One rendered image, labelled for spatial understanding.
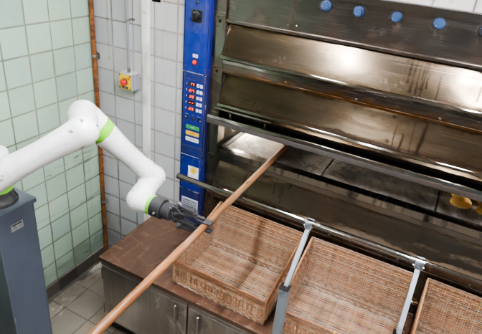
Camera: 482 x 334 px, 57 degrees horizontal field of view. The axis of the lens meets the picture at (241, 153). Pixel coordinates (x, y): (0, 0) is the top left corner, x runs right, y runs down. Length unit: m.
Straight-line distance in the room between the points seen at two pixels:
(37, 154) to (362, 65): 1.41
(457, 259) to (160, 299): 1.53
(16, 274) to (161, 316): 0.84
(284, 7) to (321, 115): 0.54
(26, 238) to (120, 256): 0.69
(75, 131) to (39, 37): 1.01
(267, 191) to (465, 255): 1.03
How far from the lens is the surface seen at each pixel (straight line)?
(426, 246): 2.40
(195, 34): 2.41
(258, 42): 2.28
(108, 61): 2.87
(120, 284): 2.75
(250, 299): 2.28
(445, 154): 2.17
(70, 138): 1.75
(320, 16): 2.15
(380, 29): 2.09
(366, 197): 2.33
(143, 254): 2.72
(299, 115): 2.26
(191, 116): 2.55
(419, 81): 2.09
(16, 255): 2.22
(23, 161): 1.82
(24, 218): 2.16
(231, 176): 2.60
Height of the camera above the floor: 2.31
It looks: 27 degrees down
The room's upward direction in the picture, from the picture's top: 5 degrees clockwise
